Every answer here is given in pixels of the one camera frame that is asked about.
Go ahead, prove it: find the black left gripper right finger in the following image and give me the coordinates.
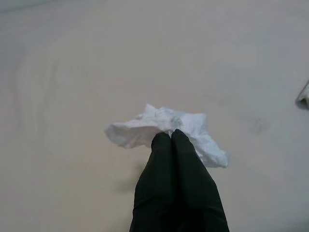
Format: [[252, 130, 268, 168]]
[[171, 129, 230, 232]]

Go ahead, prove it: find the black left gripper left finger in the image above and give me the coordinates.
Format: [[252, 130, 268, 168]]
[[129, 134, 173, 232]]

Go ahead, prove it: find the white tissue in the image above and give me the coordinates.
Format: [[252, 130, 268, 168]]
[[104, 103, 230, 169]]

